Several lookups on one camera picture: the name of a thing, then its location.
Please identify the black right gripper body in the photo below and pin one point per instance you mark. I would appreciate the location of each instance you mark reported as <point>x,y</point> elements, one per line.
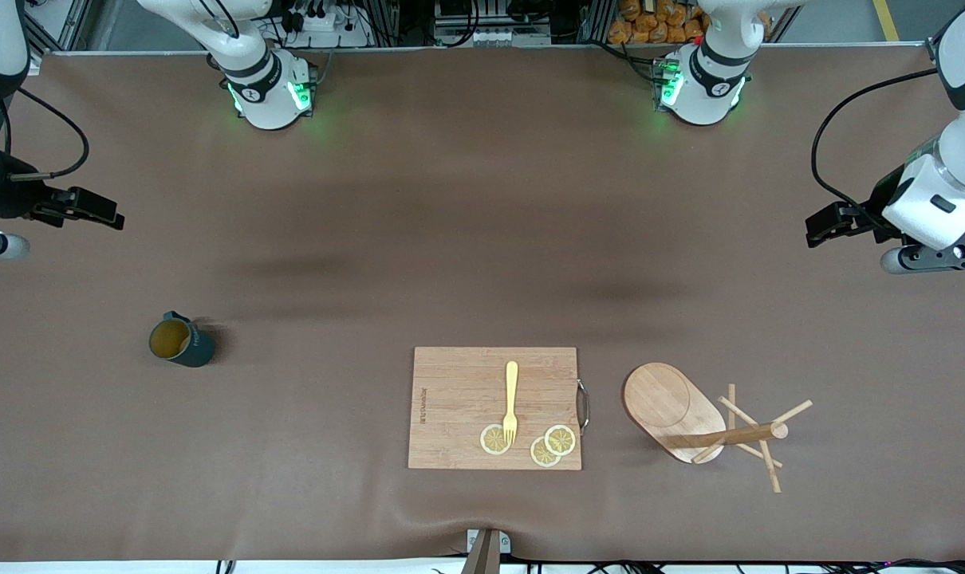
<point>12,199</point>

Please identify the dark green mug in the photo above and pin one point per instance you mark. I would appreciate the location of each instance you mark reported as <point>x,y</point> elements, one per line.
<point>199,351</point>

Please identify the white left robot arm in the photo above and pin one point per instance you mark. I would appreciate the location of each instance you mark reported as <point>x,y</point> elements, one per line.
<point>702,92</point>

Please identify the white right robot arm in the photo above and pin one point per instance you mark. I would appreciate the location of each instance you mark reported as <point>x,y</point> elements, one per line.
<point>267,96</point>

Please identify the wooden mug tree rack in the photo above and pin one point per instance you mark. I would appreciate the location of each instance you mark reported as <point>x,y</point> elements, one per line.
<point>658,399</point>

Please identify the orange snack packets pile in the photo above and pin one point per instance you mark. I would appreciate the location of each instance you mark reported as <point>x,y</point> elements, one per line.
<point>650,28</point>

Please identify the white power strip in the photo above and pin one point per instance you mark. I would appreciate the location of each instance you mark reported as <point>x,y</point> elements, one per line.
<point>323,24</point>

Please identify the lemon slice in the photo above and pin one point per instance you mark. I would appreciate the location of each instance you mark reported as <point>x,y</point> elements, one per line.
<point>490,440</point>
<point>542,456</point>
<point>561,438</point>

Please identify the brown table mat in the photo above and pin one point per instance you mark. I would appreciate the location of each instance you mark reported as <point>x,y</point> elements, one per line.
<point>482,239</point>

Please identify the yellow plastic fork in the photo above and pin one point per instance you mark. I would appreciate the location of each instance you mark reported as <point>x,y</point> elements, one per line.
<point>512,391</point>

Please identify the wooden cutting board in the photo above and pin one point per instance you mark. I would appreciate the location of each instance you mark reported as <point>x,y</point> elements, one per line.
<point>450,399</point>

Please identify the grey metal camera post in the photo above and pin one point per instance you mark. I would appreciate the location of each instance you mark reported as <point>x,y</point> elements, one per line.
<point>486,558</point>

